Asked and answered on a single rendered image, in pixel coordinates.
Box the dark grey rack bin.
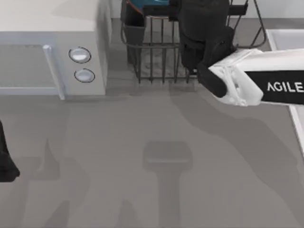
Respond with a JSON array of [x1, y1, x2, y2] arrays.
[[120, 0, 146, 64]]

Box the pale microwave oven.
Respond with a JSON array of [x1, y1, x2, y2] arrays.
[[0, 0, 108, 101]]

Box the large round microwave knob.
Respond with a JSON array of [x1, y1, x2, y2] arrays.
[[68, 46, 92, 64]]

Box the small round microwave knob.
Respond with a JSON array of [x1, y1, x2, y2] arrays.
[[74, 68, 96, 84]]

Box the microwave glass door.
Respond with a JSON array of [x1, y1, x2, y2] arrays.
[[0, 44, 63, 96]]

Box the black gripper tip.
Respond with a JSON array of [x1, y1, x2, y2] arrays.
[[0, 120, 21, 183]]

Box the dark wire dish rack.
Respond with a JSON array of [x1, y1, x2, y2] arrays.
[[120, 0, 266, 84]]

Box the pale microwave door handle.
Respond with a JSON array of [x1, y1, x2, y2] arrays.
[[42, 44, 66, 101]]

